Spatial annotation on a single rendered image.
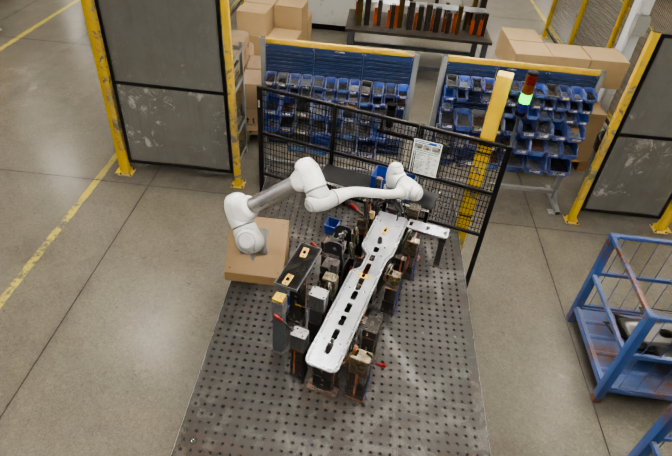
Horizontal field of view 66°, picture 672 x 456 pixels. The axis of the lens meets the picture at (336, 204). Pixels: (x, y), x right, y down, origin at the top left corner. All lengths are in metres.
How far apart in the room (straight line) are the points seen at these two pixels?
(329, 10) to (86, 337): 6.98
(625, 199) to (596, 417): 2.43
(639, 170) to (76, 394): 5.16
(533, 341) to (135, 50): 4.23
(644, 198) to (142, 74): 5.02
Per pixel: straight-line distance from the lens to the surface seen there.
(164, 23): 4.98
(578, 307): 4.71
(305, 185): 2.94
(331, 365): 2.81
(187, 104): 5.26
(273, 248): 3.49
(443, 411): 3.13
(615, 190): 5.83
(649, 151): 5.69
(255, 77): 6.13
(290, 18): 7.50
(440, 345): 3.38
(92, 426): 3.99
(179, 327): 4.31
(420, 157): 3.82
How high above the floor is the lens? 3.32
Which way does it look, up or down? 38 degrees down
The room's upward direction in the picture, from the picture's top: 5 degrees clockwise
